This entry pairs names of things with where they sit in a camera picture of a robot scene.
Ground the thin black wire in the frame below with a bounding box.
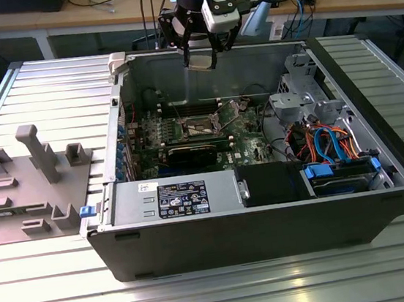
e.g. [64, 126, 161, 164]
[240, 80, 274, 105]

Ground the pale grey case latch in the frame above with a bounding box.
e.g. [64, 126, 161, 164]
[107, 51, 130, 77]

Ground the black hanging cable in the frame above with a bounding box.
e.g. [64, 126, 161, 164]
[137, 0, 152, 50]

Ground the grey metal drive cage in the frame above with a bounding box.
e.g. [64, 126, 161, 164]
[267, 88, 319, 125]

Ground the black graphics card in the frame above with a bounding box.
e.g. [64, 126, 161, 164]
[138, 135, 236, 175]

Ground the wooden desk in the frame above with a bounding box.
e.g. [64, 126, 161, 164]
[0, 0, 404, 66]

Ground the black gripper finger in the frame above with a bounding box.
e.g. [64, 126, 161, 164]
[156, 7, 200, 72]
[204, 18, 248, 71]

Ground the grey power supply unit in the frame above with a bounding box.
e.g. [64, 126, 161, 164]
[108, 168, 245, 227]

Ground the large white wrist camera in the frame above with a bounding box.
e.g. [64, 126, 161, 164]
[200, 0, 244, 34]

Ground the blue disk wire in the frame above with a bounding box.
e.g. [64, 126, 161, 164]
[311, 126, 337, 166]
[327, 127, 348, 165]

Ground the orange wire bundle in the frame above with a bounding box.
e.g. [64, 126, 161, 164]
[293, 120, 362, 167]

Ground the blue plastic latch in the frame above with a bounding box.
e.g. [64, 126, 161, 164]
[78, 204, 96, 219]

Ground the CPU socket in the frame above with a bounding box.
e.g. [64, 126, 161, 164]
[179, 111, 223, 142]

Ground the silver CPU plate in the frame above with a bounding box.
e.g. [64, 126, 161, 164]
[184, 53, 215, 74]

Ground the black PC case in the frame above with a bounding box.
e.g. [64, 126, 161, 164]
[64, 18, 404, 287]

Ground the green motherboard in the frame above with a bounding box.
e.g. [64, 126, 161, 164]
[123, 91, 289, 182]

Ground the hard disk in blue carrier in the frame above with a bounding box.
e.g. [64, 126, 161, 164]
[298, 154, 384, 200]

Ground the black plastic shroud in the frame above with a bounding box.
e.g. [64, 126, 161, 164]
[235, 157, 318, 209]

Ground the grey plastic parts rack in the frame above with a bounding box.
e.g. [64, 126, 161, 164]
[0, 116, 104, 246]

